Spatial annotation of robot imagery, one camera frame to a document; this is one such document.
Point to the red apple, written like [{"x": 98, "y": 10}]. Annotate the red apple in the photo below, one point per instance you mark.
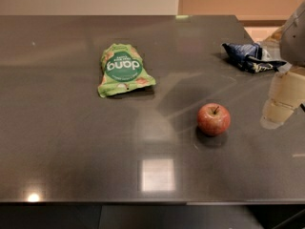
[{"x": 213, "y": 119}]

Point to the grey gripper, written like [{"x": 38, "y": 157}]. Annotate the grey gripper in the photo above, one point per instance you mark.
[{"x": 294, "y": 42}]

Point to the blue chip bag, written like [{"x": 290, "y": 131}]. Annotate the blue chip bag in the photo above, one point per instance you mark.
[{"x": 251, "y": 58}]

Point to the green dang snack bag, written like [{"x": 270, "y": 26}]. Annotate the green dang snack bag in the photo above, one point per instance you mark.
[{"x": 123, "y": 71}]

